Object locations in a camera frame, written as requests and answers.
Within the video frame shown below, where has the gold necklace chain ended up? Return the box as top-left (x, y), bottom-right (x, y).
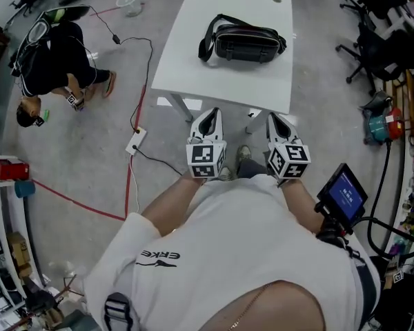
top-left (227, 283), bottom-right (273, 331)

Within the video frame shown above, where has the black office chair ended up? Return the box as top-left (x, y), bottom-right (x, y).
top-left (335, 22), bottom-right (406, 94)
top-left (339, 0), bottom-right (410, 23)

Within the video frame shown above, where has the clear plastic bowl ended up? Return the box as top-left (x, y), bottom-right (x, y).
top-left (116, 0), bottom-right (142, 17)

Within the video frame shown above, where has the person's left forearm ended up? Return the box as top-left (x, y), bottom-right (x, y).
top-left (141, 174), bottom-right (208, 236)

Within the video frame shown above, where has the wooden ladder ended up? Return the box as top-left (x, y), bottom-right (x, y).
top-left (382, 69), bottom-right (414, 137)

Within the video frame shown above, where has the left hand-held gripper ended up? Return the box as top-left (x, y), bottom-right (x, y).
top-left (186, 108), bottom-right (228, 181)

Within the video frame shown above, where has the white power strip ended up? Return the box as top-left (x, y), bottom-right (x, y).
top-left (125, 126), bottom-right (148, 155)

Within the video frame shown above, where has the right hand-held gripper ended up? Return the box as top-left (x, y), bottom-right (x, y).
top-left (266, 112), bottom-right (312, 188)

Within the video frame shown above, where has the white rectangular table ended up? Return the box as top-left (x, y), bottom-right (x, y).
top-left (150, 0), bottom-right (294, 136)

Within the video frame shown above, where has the black chest-mounted screen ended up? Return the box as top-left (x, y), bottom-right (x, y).
top-left (315, 163), bottom-right (369, 236)

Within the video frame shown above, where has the cardboard box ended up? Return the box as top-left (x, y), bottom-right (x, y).
top-left (6, 232), bottom-right (32, 277)

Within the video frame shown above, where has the person's right forearm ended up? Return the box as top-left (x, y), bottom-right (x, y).
top-left (281, 179), bottom-right (327, 234)

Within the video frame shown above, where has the black strap buckle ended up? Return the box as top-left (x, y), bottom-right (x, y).
top-left (103, 292), bottom-right (134, 331)

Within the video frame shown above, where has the teal and red vacuum cleaner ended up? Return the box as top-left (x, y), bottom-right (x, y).
top-left (360, 91), bottom-right (404, 146)

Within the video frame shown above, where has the teal cup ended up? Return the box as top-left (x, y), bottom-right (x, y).
top-left (14, 180), bottom-right (36, 199)

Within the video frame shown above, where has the white rack shelf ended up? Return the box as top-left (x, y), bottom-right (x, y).
top-left (0, 176), bottom-right (46, 310)

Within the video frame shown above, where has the red box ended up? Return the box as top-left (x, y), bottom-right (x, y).
top-left (0, 157), bottom-right (30, 181)

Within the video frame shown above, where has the black vacuum hose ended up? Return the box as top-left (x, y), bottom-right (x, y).
top-left (365, 138), bottom-right (414, 260)

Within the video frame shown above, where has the person's white t-shirt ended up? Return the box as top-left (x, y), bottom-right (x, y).
top-left (84, 174), bottom-right (382, 331)

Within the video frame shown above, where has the black power cable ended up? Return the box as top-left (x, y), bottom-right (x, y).
top-left (89, 5), bottom-right (155, 134)
top-left (134, 146), bottom-right (184, 177)

